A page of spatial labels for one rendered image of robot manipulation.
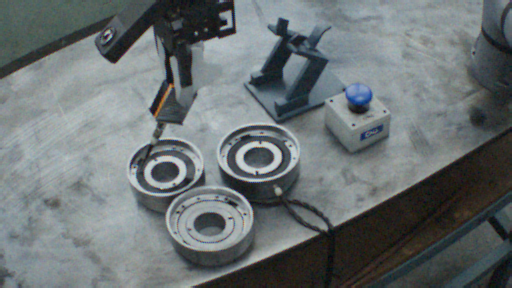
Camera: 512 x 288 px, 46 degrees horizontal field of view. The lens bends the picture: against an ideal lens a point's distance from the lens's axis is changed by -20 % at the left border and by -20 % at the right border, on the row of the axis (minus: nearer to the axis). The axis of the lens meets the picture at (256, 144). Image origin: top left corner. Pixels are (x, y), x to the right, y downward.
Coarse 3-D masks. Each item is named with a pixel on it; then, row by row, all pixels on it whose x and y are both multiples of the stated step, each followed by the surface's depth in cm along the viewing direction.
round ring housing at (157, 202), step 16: (144, 144) 97; (160, 144) 98; (176, 144) 98; (192, 144) 97; (160, 160) 96; (176, 160) 96; (192, 160) 96; (128, 176) 93; (160, 176) 98; (176, 176) 98; (144, 192) 91; (176, 192) 91; (160, 208) 92
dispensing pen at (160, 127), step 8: (168, 80) 89; (160, 88) 89; (160, 96) 89; (152, 104) 90; (152, 112) 90; (160, 128) 91; (152, 136) 92; (160, 136) 92; (152, 144) 93; (144, 160) 94
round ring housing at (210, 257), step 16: (192, 192) 91; (208, 192) 92; (224, 192) 91; (176, 208) 90; (208, 208) 90; (240, 208) 90; (176, 224) 88; (192, 224) 88; (208, 224) 91; (224, 224) 90; (176, 240) 85; (208, 240) 86; (240, 240) 85; (192, 256) 85; (208, 256) 84; (224, 256) 85
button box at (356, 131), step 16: (336, 96) 102; (336, 112) 99; (352, 112) 99; (368, 112) 99; (384, 112) 99; (336, 128) 101; (352, 128) 97; (368, 128) 98; (384, 128) 100; (352, 144) 99; (368, 144) 100
